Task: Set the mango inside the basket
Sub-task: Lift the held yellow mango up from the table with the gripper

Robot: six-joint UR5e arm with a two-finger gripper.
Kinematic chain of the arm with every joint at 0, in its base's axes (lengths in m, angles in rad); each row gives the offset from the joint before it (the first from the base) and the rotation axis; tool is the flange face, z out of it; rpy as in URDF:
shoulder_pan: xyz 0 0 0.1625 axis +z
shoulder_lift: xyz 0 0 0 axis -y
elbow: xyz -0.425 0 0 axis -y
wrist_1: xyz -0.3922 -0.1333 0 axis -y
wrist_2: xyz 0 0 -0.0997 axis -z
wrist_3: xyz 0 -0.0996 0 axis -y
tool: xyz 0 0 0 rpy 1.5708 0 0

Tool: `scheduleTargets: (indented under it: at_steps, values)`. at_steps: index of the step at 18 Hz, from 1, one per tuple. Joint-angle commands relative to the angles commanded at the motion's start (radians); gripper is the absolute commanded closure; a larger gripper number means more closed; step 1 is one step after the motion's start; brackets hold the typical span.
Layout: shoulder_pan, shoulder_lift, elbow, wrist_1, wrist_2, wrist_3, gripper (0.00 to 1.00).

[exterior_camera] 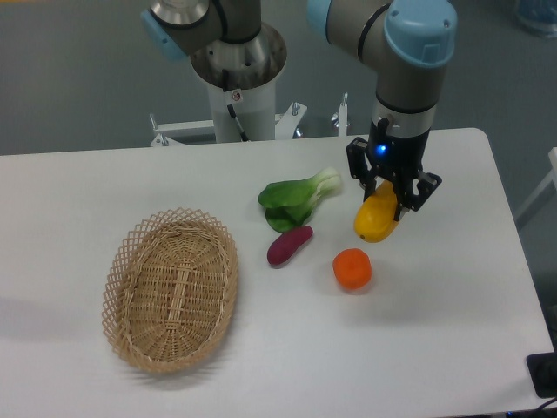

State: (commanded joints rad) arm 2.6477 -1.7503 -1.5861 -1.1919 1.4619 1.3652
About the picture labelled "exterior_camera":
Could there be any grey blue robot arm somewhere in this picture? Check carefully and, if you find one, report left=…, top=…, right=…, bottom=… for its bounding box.
left=141, top=1, right=458, bottom=219

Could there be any black cable on pedestal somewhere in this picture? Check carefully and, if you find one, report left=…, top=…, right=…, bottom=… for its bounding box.
left=222, top=69, right=250, bottom=143

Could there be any yellow mango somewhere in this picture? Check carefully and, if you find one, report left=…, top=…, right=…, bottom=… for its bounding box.
left=353, top=180, right=398, bottom=243

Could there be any black device at edge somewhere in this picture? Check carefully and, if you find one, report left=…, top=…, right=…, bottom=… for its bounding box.
left=526, top=352, right=556, bottom=398

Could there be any purple sweet potato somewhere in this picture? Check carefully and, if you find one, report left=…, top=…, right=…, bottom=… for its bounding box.
left=266, top=226, right=313, bottom=266

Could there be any blue object in corner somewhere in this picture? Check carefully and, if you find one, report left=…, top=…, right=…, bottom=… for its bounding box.
left=514, top=0, right=556, bottom=38

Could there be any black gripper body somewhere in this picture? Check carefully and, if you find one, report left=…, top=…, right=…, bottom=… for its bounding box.
left=366, top=118, right=430, bottom=181

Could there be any orange tangerine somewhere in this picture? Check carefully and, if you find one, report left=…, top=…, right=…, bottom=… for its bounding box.
left=332, top=248, right=372, bottom=290

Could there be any green bok choy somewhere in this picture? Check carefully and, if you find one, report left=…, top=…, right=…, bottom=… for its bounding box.
left=258, top=167, right=342, bottom=233

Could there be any white metal base frame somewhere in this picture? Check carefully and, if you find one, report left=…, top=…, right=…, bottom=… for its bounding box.
left=150, top=92, right=350, bottom=147

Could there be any oval wicker basket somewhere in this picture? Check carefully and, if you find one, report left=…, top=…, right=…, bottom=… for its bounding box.
left=102, top=208, right=238, bottom=374

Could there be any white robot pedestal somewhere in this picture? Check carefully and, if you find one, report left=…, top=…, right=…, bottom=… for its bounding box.
left=190, top=21, right=288, bottom=144

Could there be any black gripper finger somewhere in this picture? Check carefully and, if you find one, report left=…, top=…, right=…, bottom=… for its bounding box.
left=393, top=170, right=442, bottom=221
left=346, top=137, right=377, bottom=201

